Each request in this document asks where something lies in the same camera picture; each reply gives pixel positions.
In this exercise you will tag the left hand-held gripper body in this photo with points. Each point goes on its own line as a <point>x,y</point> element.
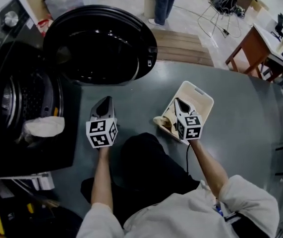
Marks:
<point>99,133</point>

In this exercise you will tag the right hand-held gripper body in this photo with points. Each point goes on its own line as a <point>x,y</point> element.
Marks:
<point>190,128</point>

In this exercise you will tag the cream laundry basket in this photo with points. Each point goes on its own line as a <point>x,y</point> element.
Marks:
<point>200,103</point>

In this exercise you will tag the cream clothes piece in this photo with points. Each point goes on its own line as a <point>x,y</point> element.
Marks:
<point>166,120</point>

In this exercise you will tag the black washing machine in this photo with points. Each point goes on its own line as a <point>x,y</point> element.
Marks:
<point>64,145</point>

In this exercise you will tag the white clothes piece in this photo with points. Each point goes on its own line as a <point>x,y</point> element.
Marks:
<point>44,126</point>

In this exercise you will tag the person's right forearm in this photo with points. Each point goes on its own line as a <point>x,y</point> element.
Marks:
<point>208,167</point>

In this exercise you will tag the person's left forearm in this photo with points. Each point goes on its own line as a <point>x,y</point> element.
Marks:
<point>102,180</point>

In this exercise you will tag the round black washer door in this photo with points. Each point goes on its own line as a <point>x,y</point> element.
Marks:
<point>101,46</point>

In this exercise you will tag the clear plastic storage bin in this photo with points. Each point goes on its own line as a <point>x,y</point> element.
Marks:
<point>64,1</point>

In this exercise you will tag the person's black trousers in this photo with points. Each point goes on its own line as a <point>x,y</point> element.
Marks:
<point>146,162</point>

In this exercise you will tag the brown wooden slat board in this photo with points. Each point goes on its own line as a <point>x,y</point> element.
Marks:
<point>181,46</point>

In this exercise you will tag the white folding rack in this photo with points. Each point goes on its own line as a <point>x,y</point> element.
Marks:
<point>42,181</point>

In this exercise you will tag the wooden table with white top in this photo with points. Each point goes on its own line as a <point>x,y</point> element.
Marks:
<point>247,48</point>

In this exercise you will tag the person's light grey sweatshirt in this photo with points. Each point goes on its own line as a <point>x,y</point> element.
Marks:
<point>181,214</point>

